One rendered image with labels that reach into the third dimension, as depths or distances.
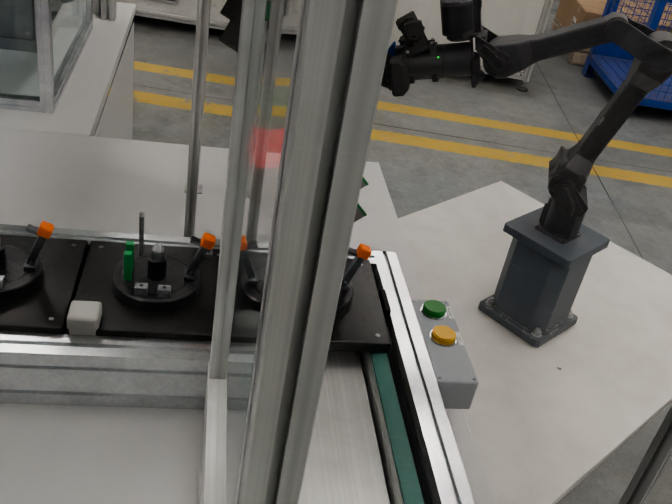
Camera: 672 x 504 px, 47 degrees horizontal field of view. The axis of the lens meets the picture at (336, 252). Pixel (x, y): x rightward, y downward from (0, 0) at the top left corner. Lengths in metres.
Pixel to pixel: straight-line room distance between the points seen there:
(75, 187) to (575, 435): 1.14
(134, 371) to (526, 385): 0.68
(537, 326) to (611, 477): 1.19
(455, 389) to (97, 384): 0.54
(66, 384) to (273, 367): 0.88
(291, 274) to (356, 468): 0.81
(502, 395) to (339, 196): 1.11
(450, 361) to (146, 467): 0.49
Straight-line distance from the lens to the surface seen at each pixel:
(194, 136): 1.37
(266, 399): 0.37
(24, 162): 1.89
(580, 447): 1.36
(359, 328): 1.26
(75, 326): 1.21
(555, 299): 1.49
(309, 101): 0.28
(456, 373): 1.24
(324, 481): 1.09
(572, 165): 1.41
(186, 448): 1.18
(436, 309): 1.34
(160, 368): 1.18
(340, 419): 1.17
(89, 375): 1.20
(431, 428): 1.14
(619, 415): 1.46
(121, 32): 2.73
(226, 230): 0.99
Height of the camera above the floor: 1.74
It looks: 32 degrees down
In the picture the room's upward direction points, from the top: 11 degrees clockwise
